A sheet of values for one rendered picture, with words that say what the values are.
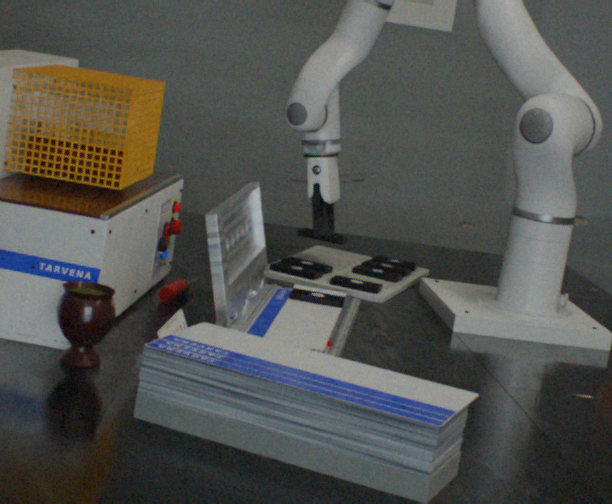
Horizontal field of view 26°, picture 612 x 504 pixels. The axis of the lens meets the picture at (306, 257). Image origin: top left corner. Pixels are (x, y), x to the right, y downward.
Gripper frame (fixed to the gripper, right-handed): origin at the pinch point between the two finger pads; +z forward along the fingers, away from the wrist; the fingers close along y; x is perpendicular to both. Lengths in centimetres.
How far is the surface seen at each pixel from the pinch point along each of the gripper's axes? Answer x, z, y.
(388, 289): -16.0, 11.5, -12.1
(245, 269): -1, 0, -59
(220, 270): -3, -3, -79
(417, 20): 8, -47, 168
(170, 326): 1, 3, -92
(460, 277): -25.8, 14.6, 22.0
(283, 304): -4.3, 7.8, -48.9
